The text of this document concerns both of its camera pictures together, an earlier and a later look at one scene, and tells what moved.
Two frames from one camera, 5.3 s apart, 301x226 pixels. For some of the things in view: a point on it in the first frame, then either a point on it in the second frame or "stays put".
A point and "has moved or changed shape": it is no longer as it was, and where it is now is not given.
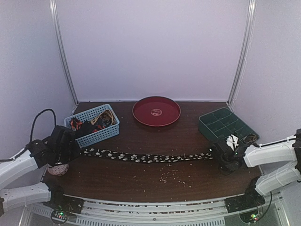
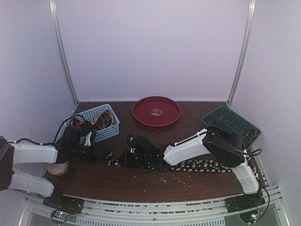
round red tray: (156, 111) stays put
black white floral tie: (147, 158) has moved or changed shape
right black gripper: (219, 150) to (127, 158)
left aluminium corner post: (53, 4) stays put
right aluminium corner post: (244, 52) stays put
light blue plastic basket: (99, 136) stays put
